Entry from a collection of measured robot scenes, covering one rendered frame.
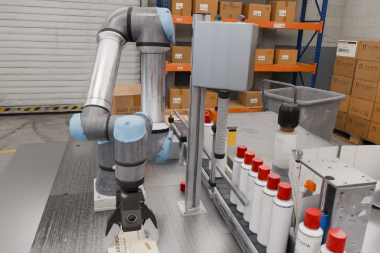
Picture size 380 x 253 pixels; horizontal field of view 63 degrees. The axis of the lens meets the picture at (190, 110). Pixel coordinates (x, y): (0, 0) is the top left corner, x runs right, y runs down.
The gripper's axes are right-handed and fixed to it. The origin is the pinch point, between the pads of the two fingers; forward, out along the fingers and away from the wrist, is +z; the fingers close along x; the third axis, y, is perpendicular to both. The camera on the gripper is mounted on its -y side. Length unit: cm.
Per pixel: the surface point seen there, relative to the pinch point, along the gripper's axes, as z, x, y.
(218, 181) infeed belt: -0.2, -37.1, 30.7
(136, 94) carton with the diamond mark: -25, -12, 82
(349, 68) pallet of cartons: -18, -325, 270
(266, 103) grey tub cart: 16, -175, 225
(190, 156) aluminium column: -16.0, -21.9, 20.8
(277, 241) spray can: -5.1, -35.4, -12.4
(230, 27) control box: -58, -28, 10
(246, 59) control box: -50, -33, 7
